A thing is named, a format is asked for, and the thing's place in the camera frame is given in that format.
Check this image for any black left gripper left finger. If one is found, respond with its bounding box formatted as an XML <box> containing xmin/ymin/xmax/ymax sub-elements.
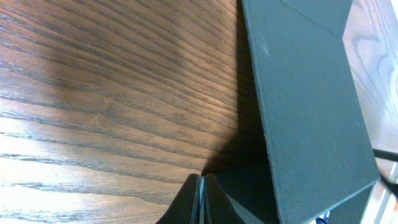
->
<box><xmin>156</xmin><ymin>174</ymin><xmax>200</xmax><ymax>224</ymax></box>

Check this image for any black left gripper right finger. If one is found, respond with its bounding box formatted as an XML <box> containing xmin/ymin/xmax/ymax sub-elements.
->
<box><xmin>204</xmin><ymin>174</ymin><xmax>244</xmax><ymax>224</ymax></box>

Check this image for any blue biscuit bar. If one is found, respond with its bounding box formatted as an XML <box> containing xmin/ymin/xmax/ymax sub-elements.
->
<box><xmin>315</xmin><ymin>212</ymin><xmax>330</xmax><ymax>224</ymax></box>

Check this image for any dark green box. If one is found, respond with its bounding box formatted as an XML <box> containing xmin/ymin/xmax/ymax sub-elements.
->
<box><xmin>218</xmin><ymin>0</ymin><xmax>380</xmax><ymax>223</ymax></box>

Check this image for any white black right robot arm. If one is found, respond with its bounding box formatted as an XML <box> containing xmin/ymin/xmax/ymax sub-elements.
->
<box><xmin>361</xmin><ymin>159</ymin><xmax>397</xmax><ymax>224</ymax></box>

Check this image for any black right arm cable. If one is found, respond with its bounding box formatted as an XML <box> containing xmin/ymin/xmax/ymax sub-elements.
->
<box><xmin>372</xmin><ymin>148</ymin><xmax>398</xmax><ymax>163</ymax></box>

